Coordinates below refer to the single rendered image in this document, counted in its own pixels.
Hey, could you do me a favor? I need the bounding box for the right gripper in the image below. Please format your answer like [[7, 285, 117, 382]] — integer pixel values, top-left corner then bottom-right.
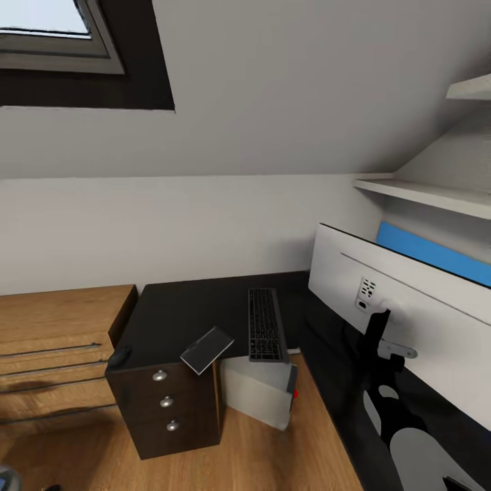
[[355, 333, 405, 376]]

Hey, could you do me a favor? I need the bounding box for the mouse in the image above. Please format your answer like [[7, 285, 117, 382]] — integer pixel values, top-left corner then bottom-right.
[[108, 346, 130, 366]]

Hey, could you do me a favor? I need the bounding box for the keyboard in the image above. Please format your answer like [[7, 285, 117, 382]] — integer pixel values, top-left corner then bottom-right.
[[248, 289, 289, 364]]

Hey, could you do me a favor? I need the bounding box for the desktop computer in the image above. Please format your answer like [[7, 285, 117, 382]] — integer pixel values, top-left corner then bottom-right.
[[220, 356, 299, 432]]

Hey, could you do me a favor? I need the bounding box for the notebook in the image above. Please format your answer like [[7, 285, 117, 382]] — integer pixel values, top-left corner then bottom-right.
[[181, 327, 234, 375]]

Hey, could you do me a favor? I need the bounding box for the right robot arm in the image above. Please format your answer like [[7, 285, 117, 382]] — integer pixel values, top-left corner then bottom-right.
[[355, 333, 485, 491]]

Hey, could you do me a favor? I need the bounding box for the swivel chair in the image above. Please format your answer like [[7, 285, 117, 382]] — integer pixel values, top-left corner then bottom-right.
[[0, 464, 59, 491]]

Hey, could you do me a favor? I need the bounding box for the monitor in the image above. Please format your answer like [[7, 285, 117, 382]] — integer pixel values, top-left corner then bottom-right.
[[308, 223, 491, 431]]

